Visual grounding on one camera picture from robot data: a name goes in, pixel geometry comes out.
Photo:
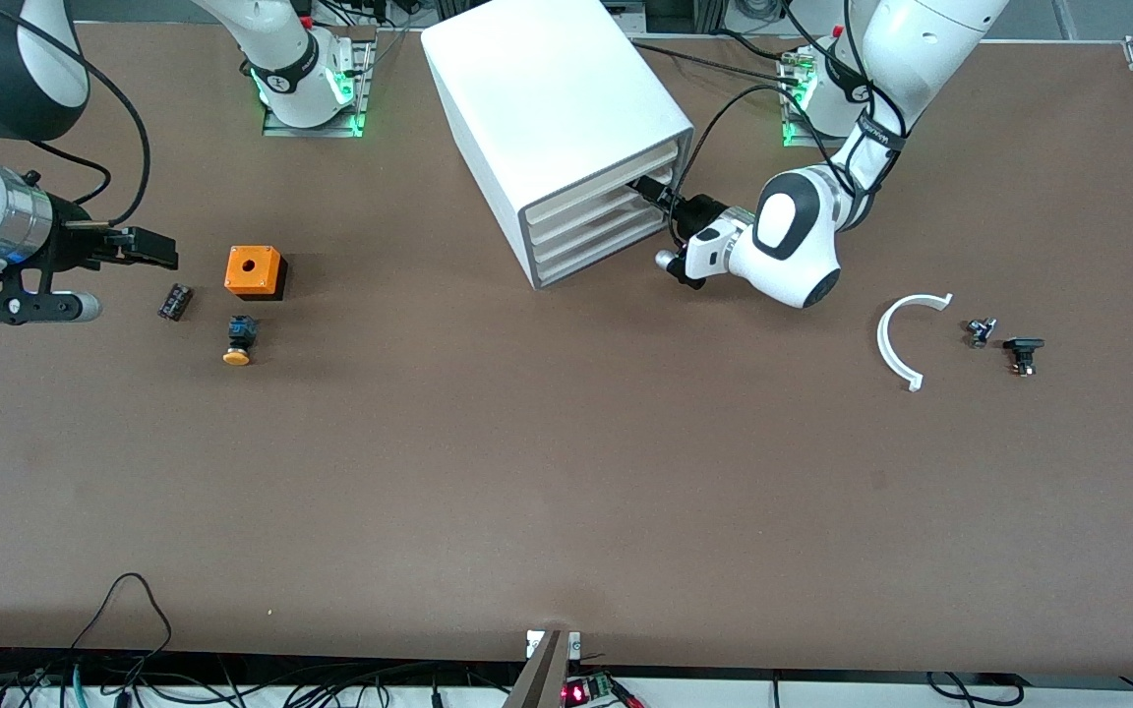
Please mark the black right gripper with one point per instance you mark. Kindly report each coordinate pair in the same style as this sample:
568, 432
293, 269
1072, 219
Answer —
68, 243

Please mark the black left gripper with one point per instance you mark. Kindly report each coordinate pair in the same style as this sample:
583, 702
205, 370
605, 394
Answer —
699, 213

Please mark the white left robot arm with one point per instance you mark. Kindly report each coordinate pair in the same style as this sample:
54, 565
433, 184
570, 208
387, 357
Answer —
793, 246

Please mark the yellow push button blue body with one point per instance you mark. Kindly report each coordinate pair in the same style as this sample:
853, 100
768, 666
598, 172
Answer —
239, 344

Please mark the small black terminal block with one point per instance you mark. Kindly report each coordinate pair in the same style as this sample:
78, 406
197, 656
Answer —
174, 301

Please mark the orange box with hole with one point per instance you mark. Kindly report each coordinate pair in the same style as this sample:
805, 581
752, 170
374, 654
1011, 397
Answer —
254, 270

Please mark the white curved plastic arc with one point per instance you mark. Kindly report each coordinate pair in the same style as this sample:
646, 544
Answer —
887, 344

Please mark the small black silver part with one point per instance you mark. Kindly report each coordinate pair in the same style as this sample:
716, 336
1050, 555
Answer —
980, 331

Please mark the circuit board with red light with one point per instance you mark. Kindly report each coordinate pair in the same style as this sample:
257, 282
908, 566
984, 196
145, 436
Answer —
586, 690

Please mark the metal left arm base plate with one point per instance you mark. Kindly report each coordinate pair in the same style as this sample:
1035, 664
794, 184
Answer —
791, 133

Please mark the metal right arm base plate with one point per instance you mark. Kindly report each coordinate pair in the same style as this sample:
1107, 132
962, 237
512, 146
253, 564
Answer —
362, 98

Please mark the small black bracket part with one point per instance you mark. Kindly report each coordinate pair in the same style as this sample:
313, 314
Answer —
1023, 352

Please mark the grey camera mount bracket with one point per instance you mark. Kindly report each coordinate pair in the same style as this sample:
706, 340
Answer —
549, 669

